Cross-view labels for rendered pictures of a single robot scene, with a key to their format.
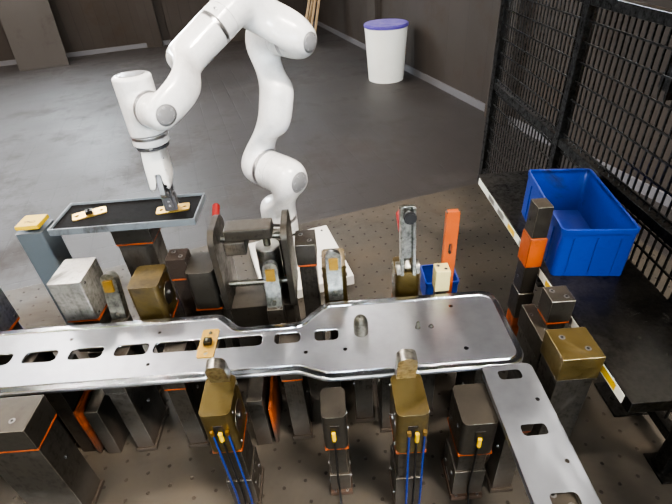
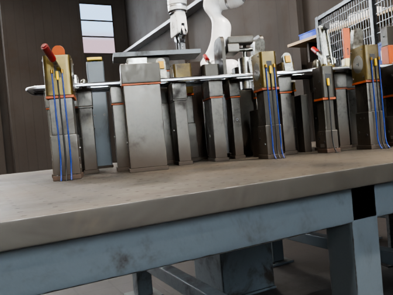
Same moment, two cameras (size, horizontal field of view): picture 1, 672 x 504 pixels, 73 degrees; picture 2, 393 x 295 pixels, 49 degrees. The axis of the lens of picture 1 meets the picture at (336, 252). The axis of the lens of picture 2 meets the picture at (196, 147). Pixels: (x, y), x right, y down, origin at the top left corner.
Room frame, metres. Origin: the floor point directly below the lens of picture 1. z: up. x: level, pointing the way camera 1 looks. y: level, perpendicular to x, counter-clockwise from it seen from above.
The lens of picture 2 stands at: (-0.83, 0.77, 0.78)
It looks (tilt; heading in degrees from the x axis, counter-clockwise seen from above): 1 degrees down; 349
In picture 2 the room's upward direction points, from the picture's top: 5 degrees counter-clockwise
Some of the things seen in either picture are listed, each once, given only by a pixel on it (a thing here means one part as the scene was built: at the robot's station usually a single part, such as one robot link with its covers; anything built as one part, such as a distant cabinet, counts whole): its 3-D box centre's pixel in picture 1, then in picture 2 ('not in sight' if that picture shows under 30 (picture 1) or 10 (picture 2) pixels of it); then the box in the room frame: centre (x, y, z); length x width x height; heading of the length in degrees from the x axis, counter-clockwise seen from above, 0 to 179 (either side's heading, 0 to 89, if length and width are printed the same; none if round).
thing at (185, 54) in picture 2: (130, 213); (155, 55); (1.05, 0.53, 1.16); 0.37 x 0.14 x 0.02; 90
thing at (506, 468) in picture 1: (507, 444); not in sight; (0.51, -0.32, 0.84); 0.05 x 0.05 x 0.29; 0
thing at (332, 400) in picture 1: (337, 451); (327, 110); (0.53, 0.03, 0.84); 0.10 x 0.05 x 0.29; 0
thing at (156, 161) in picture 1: (158, 162); (178, 23); (1.05, 0.42, 1.29); 0.10 x 0.07 x 0.11; 9
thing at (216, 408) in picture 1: (234, 454); (269, 106); (0.53, 0.24, 0.87); 0.12 x 0.07 x 0.35; 0
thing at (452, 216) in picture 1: (444, 294); (350, 86); (0.87, -0.27, 0.95); 0.03 x 0.01 x 0.50; 90
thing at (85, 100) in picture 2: not in sight; (88, 131); (0.72, 0.83, 0.84); 0.05 x 0.05 x 0.29; 0
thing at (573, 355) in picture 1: (554, 400); not in sight; (0.58, -0.44, 0.88); 0.08 x 0.08 x 0.36; 0
